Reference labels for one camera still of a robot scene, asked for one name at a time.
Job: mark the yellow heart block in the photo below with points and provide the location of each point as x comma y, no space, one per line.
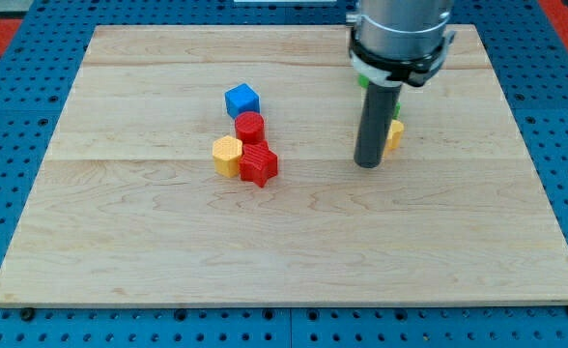
394,136

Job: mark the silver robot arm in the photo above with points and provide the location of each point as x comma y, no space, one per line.
400,41

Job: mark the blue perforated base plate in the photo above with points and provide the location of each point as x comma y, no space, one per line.
36,74

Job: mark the yellow hexagon block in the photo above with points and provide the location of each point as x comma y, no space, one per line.
226,152

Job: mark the wooden board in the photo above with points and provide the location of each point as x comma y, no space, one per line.
127,210

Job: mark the green block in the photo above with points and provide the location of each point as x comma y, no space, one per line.
363,81

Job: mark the blue cube block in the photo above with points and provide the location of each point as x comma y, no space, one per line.
240,99

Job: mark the red star block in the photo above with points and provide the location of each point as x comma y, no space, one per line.
258,163

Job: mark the red cylinder block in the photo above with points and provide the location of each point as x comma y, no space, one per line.
250,127

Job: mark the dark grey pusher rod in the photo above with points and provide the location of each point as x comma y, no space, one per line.
376,116

